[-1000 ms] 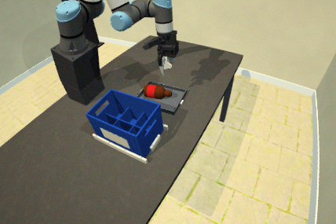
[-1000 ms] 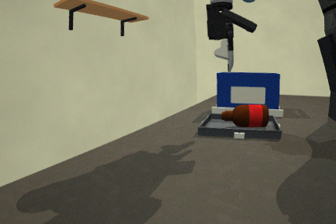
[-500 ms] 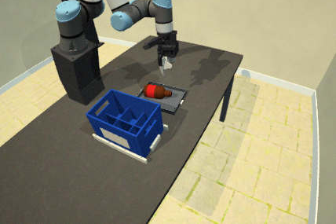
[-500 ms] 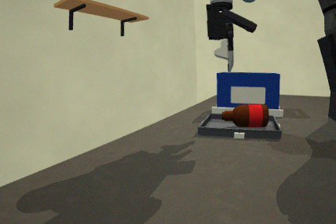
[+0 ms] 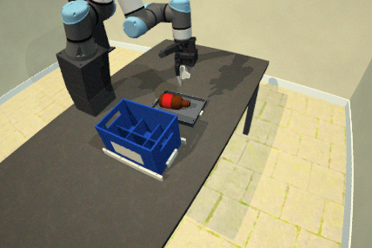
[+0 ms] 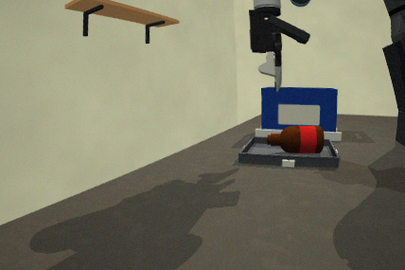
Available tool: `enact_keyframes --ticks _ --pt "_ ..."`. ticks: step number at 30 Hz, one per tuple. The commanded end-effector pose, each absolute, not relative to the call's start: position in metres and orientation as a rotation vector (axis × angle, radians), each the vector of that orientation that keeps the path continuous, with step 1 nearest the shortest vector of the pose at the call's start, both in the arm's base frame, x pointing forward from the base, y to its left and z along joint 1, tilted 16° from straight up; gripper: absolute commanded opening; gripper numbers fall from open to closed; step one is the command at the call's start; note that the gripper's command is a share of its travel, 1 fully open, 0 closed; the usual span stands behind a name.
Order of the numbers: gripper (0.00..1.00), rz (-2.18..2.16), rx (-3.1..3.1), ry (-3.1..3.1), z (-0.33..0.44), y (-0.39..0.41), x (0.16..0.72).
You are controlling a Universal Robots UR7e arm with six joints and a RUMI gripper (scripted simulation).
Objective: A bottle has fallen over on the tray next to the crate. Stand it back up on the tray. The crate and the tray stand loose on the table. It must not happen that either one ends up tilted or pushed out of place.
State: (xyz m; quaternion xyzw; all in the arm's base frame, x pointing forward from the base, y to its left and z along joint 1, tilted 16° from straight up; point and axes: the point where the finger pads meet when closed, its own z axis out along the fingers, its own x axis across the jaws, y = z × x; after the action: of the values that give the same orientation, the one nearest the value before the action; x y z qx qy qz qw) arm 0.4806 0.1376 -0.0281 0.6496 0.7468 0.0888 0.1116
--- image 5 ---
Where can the brown bottle with red label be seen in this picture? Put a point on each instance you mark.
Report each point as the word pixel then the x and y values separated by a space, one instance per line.
pixel 174 102

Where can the blue plastic crate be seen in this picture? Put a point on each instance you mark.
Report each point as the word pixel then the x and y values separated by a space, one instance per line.
pixel 150 123

